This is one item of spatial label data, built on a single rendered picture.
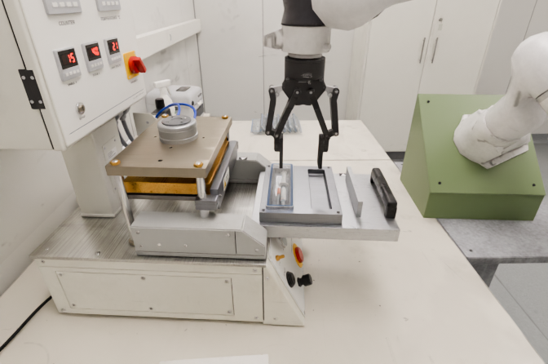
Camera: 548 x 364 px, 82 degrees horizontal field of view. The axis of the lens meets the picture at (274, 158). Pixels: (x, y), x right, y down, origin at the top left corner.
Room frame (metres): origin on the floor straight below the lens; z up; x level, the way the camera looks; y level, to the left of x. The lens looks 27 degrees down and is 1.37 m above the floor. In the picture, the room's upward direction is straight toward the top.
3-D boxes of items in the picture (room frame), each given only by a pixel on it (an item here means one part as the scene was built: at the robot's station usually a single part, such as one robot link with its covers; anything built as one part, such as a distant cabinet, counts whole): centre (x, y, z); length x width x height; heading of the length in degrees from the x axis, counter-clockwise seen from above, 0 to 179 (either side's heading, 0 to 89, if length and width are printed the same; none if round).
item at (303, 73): (0.61, -0.06, 1.23); 0.08 x 0.08 x 0.09
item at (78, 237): (0.62, 0.24, 0.93); 0.46 x 0.35 x 0.01; 87
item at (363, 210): (0.61, -0.11, 0.97); 0.30 x 0.22 x 0.08; 87
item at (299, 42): (0.63, -0.04, 1.31); 0.13 x 0.12 x 0.05; 179
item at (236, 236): (0.48, 0.14, 0.97); 0.25 x 0.05 x 0.07; 87
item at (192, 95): (1.59, 0.50, 0.88); 0.25 x 0.20 x 0.17; 85
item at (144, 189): (0.63, 0.20, 1.07); 0.22 x 0.17 x 0.10; 177
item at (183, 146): (0.64, 0.23, 1.08); 0.31 x 0.24 x 0.13; 177
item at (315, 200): (0.61, -0.06, 0.98); 0.20 x 0.17 x 0.03; 177
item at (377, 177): (0.60, -0.24, 0.99); 0.15 x 0.02 x 0.04; 177
